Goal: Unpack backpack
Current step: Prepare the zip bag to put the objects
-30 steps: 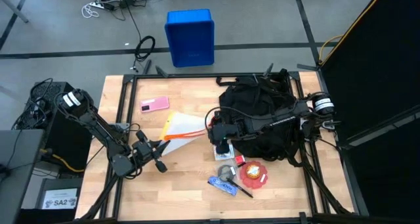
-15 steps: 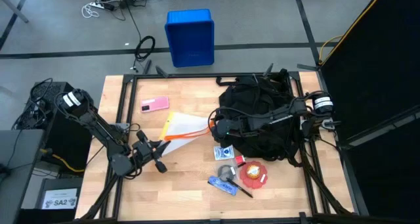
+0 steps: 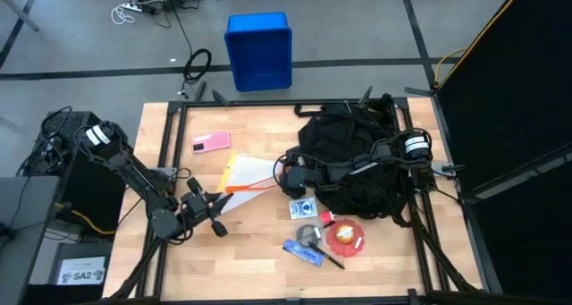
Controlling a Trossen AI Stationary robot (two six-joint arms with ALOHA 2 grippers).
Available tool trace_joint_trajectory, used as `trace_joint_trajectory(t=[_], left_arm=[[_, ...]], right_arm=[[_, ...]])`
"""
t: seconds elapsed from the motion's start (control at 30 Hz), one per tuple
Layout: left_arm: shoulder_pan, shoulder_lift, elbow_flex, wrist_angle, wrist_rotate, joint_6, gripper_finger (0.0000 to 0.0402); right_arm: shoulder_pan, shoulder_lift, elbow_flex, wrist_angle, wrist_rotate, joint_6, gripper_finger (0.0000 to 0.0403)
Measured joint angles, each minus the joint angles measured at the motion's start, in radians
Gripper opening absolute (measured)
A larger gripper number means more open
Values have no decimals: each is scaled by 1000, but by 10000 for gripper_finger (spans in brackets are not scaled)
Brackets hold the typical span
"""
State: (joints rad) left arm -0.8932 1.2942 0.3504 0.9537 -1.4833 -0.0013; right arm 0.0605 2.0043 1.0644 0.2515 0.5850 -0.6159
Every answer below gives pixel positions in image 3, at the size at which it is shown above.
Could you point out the pink smartphone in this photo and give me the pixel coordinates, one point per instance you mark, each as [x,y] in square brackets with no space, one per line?
[211,142]

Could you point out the pink item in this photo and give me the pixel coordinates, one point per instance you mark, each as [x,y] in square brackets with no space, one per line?
[342,250]

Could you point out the gold patterned round tin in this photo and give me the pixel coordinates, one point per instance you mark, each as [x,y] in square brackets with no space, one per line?
[345,234]

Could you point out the white small item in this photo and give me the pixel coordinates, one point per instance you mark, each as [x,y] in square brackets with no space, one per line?
[304,208]

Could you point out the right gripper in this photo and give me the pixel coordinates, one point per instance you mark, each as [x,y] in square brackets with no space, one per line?
[297,180]

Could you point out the black backpack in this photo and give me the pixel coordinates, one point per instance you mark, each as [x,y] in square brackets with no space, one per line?
[339,135]

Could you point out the black computer tower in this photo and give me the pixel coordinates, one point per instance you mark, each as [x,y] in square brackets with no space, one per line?
[89,197]

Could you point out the grey table leg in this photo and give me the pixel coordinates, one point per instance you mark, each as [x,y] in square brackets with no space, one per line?
[20,12]

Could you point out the white SA2 label sign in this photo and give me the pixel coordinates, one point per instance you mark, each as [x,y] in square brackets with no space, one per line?
[81,270]

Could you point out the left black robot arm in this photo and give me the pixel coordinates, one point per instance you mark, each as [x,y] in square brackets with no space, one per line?
[134,175]

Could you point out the mesh pouch with orange zipper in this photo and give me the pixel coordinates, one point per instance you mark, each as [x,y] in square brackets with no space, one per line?
[250,173]

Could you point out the grey desk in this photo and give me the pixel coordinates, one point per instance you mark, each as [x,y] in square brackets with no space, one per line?
[22,233]

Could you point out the black storage box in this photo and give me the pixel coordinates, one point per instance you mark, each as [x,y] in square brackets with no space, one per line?
[71,249]

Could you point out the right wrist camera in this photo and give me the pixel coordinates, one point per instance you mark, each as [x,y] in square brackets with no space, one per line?
[295,158]

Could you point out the blue snack bar wrapper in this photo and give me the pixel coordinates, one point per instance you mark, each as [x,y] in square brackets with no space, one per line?
[304,252]

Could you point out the small red box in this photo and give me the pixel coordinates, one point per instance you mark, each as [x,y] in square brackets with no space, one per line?
[326,218]

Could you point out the black pen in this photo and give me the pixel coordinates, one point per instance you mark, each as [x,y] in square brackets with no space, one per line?
[328,259]

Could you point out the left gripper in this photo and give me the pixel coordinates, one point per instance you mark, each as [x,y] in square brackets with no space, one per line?
[199,206]

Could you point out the black metal table frame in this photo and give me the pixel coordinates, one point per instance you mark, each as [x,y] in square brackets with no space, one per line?
[250,103]

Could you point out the black partition with yellow edge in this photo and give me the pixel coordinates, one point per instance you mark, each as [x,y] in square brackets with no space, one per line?
[523,95]

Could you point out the blue plastic bin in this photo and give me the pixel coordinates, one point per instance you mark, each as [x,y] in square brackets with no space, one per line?
[259,52]

